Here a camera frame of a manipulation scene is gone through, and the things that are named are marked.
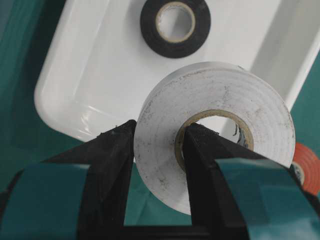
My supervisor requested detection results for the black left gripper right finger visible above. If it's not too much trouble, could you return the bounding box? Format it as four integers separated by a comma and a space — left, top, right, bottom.
183, 123, 320, 240

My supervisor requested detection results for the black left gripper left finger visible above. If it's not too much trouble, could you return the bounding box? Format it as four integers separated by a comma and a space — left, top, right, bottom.
0, 120, 137, 240

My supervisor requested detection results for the white tape roll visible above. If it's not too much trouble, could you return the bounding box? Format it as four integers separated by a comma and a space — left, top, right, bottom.
133, 62, 296, 215

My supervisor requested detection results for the black tape roll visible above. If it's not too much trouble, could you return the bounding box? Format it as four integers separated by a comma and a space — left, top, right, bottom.
140, 0, 211, 59

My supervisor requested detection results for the orange tape roll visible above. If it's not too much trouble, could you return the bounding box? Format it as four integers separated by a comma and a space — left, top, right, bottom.
292, 142, 320, 196

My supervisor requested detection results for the white plastic tray case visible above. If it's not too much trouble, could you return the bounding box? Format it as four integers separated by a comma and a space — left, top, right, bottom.
34, 0, 320, 142

